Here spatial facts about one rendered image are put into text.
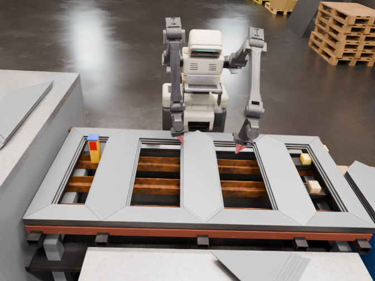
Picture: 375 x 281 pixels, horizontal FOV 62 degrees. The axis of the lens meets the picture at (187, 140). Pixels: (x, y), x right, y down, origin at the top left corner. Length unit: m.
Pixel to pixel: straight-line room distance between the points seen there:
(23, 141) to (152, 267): 0.83
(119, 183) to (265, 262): 0.77
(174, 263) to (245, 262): 0.29
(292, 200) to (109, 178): 0.91
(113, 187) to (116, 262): 0.37
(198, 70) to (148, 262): 1.29
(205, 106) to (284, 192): 0.93
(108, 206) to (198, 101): 1.10
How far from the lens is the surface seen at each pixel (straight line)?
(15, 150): 1.59
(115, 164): 1.71
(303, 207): 1.61
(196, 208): 1.47
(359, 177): 1.94
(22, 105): 1.92
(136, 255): 1.43
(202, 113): 2.29
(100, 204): 1.51
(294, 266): 1.48
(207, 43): 2.05
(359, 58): 6.58
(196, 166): 1.70
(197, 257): 1.43
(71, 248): 1.76
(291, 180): 1.73
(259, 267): 1.40
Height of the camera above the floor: 1.92
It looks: 34 degrees down
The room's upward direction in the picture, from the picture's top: 4 degrees clockwise
